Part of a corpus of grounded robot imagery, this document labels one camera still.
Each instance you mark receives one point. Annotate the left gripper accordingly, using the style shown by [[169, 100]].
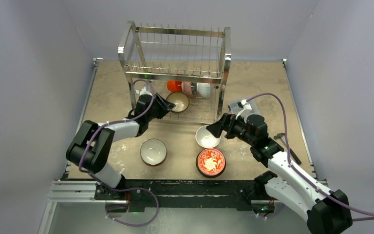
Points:
[[163, 111]]

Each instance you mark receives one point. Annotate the clear plastic screw box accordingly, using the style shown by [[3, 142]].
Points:
[[235, 106]]

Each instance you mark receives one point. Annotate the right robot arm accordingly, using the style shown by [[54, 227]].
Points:
[[324, 211]]

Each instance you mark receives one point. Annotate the steel two-tier dish rack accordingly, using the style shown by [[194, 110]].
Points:
[[162, 53]]

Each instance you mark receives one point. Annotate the white red-rimmed bowl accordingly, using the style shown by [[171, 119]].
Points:
[[153, 152]]

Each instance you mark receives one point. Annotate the grey leaf pattern bowl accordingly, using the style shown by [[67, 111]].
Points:
[[189, 88]]

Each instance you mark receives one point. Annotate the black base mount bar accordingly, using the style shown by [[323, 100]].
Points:
[[241, 195]]

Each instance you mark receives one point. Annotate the plain white bottom bowl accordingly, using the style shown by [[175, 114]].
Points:
[[205, 138]]

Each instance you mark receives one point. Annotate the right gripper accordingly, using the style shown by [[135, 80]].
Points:
[[226, 123]]

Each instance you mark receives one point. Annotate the red floral pattern bowl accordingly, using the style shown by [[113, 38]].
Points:
[[210, 163]]

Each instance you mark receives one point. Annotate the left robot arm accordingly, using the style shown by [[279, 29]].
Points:
[[90, 148]]

